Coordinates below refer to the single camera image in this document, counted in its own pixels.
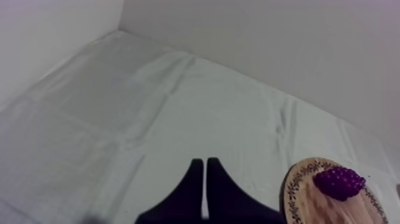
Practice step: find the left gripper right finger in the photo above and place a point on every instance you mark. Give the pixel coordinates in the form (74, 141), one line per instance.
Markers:
(228, 203)

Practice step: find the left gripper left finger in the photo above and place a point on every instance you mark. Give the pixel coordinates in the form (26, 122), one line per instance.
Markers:
(185, 200)

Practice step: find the round wooden board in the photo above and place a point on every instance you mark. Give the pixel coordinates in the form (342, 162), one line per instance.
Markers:
(325, 203)

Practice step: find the purple toy grapes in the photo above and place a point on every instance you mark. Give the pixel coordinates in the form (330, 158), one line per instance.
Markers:
(339, 183)

